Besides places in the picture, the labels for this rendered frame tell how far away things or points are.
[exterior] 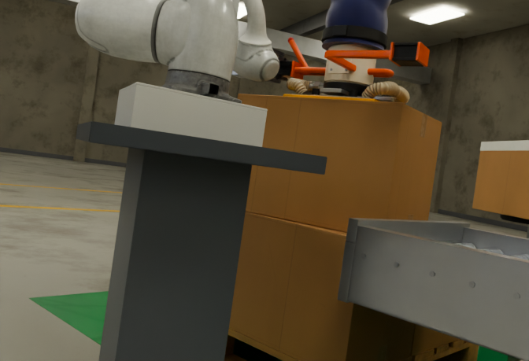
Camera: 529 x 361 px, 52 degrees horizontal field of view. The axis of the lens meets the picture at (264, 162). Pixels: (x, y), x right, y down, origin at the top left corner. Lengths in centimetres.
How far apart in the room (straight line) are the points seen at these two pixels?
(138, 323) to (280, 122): 84
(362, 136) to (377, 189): 16
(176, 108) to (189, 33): 20
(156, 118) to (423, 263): 67
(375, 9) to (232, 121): 84
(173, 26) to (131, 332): 69
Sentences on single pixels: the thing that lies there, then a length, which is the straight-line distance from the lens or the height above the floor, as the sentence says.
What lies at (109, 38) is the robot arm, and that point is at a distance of 136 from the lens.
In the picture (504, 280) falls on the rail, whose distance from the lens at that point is 122.
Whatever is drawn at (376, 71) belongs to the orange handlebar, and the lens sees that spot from 186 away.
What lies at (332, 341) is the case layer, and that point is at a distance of 163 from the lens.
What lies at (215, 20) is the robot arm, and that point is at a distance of 129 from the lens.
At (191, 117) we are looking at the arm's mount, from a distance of 119.
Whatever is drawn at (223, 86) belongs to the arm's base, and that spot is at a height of 88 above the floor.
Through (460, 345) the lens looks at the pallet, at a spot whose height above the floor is 12.
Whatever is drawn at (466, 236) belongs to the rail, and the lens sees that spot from 194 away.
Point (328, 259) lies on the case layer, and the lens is 161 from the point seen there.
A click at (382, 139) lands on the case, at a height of 83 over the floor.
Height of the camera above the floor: 72
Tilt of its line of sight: level
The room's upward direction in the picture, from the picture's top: 8 degrees clockwise
